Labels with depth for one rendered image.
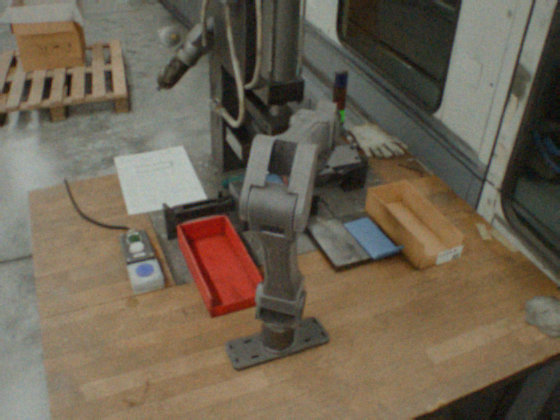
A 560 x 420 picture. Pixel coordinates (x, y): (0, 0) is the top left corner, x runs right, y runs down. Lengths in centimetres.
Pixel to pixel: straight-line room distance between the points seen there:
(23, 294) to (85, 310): 145
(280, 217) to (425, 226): 71
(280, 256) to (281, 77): 46
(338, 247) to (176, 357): 46
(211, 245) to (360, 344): 43
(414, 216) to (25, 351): 164
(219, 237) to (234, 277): 14
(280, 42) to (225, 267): 50
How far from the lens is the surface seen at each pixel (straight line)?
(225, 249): 128
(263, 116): 124
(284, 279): 91
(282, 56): 116
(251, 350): 107
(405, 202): 148
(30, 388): 227
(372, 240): 131
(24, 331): 248
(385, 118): 202
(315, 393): 103
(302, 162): 77
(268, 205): 77
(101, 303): 120
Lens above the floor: 174
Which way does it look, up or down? 36 degrees down
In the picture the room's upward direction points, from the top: 3 degrees clockwise
